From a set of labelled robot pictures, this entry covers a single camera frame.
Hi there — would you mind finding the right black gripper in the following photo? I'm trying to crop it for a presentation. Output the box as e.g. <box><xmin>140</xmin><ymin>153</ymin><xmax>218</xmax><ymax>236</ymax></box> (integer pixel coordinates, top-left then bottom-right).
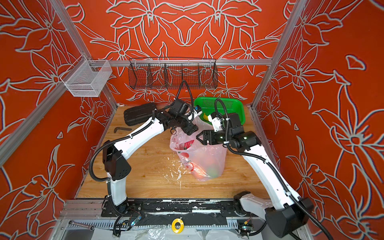
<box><xmin>198</xmin><ymin>128</ymin><xmax>236</xmax><ymax>145</ymax></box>

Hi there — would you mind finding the pink plastic bag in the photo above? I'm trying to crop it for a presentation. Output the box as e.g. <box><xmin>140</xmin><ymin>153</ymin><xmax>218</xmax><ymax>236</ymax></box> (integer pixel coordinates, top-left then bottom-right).
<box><xmin>170</xmin><ymin>117</ymin><xmax>227</xmax><ymax>181</ymax></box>

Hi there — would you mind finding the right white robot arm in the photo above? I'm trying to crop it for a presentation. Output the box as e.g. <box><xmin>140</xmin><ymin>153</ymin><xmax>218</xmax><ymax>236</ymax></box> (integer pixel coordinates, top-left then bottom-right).
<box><xmin>197</xmin><ymin>98</ymin><xmax>333</xmax><ymax>240</ymax></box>

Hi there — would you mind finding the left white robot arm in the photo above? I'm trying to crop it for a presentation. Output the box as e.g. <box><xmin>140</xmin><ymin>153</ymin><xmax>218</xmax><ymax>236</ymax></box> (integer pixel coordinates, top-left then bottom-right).
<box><xmin>89</xmin><ymin>80</ymin><xmax>202</xmax><ymax>215</ymax></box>

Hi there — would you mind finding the green fruit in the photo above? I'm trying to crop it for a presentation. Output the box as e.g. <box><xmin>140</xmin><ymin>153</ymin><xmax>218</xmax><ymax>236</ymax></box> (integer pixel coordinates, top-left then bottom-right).
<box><xmin>207</xmin><ymin>167</ymin><xmax>221</xmax><ymax>179</ymax></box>

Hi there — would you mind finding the green plastic basket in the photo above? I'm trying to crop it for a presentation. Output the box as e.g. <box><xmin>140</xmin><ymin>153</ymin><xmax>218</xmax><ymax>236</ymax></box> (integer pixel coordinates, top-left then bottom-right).
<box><xmin>193</xmin><ymin>96</ymin><xmax>246</xmax><ymax>126</ymax></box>

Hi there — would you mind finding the yellow banana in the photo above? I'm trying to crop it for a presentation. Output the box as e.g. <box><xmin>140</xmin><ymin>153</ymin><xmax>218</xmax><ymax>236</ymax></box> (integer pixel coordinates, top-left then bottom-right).
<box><xmin>203</xmin><ymin>113</ymin><xmax>209</xmax><ymax>121</ymax></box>

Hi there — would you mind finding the black tool case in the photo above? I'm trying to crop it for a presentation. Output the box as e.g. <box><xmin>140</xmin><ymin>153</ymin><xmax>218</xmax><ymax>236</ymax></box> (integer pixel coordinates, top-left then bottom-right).
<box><xmin>124</xmin><ymin>103</ymin><xmax>157</xmax><ymax>126</ymax></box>

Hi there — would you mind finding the black hex key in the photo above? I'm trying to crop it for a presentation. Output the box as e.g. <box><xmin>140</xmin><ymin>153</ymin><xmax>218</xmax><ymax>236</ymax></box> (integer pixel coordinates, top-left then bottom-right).
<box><xmin>114</xmin><ymin>127</ymin><xmax>132</xmax><ymax>134</ymax></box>

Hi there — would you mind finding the clear plastic bin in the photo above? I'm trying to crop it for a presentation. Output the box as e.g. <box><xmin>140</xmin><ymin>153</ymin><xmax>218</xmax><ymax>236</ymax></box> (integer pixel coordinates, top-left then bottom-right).
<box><xmin>60</xmin><ymin>55</ymin><xmax>113</xmax><ymax>97</ymax></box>

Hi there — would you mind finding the yellow tape roll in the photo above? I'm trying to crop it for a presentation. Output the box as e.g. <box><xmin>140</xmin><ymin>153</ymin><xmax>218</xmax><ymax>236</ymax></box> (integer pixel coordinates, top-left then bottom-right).
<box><xmin>171</xmin><ymin>218</ymin><xmax>185</xmax><ymax>234</ymax></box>

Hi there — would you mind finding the metal wrench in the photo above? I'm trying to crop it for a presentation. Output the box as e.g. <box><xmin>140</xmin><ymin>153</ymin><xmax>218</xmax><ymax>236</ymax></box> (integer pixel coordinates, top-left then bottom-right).
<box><xmin>69</xmin><ymin>220</ymin><xmax>95</xmax><ymax>231</ymax></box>

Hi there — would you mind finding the black wire basket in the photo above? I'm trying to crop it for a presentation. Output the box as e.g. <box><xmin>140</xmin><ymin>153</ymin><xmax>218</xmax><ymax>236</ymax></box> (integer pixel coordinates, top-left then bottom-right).
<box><xmin>128</xmin><ymin>58</ymin><xmax>219</xmax><ymax>90</ymax></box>

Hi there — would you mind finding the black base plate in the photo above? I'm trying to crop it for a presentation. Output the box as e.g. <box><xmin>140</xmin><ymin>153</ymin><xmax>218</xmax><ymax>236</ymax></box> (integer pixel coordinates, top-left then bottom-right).
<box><xmin>117</xmin><ymin>199</ymin><xmax>256</xmax><ymax>217</ymax></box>

